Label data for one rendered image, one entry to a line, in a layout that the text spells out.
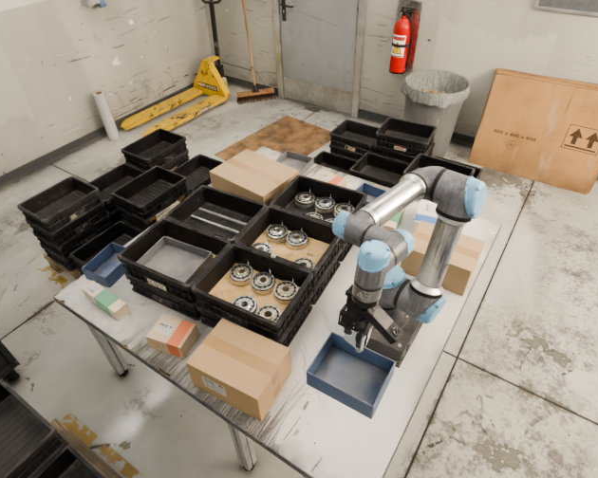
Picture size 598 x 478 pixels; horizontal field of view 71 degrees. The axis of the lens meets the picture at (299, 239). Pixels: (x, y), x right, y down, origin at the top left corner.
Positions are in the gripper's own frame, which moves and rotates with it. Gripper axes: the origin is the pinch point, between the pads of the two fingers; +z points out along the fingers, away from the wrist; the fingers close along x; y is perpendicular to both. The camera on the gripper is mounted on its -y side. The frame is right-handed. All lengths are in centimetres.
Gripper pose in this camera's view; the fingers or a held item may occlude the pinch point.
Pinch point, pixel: (362, 349)
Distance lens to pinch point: 126.0
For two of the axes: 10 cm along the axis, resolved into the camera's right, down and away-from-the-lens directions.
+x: -5.7, 4.5, -6.8
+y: -8.2, -3.7, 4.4
